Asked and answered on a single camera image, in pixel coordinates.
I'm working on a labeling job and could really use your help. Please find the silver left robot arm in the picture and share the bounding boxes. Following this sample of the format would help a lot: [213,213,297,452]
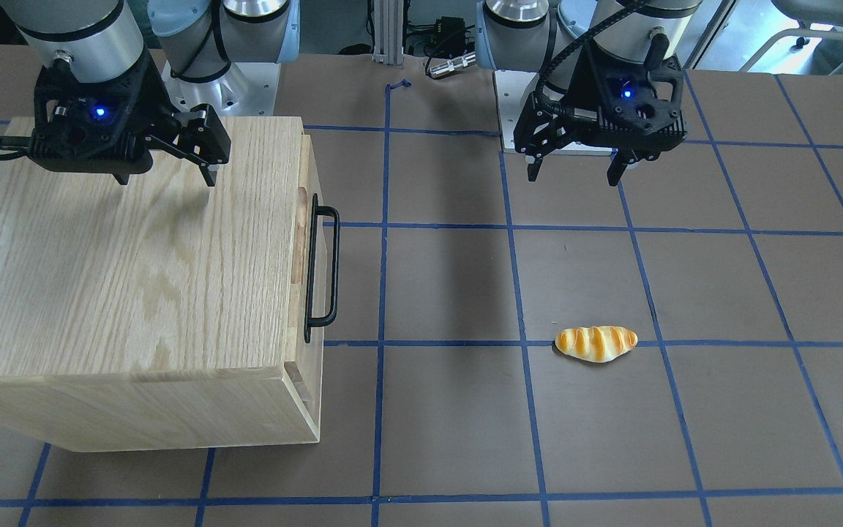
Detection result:
[475,1,700,187]

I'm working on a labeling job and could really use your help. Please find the black power box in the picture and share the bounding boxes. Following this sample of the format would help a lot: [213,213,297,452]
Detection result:
[431,16,468,56]

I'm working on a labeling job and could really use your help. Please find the black metal drawer handle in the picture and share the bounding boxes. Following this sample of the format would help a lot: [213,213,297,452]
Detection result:
[302,196,342,344]

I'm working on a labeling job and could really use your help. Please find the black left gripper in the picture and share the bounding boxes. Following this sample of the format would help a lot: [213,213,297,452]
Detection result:
[513,33,688,187]

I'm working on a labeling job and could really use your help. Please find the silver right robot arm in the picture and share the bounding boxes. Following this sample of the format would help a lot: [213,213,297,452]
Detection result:
[0,1,300,187]

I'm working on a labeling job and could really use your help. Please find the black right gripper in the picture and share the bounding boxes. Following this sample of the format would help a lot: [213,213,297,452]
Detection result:
[29,50,231,187]

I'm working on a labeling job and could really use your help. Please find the aluminium frame post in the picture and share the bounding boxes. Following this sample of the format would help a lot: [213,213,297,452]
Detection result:
[371,0,405,67]

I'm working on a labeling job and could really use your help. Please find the black corrugated cable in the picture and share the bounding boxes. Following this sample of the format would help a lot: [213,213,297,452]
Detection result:
[535,0,651,118]

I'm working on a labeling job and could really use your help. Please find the striped bread roll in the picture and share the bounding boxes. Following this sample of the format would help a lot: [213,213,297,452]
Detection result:
[553,326,638,364]

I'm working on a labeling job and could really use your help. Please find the silver cable connector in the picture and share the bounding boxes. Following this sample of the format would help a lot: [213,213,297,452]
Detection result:
[425,51,477,80]

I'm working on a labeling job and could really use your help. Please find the light wooden drawer cabinet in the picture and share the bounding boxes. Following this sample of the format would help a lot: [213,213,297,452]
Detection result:
[0,116,323,452]

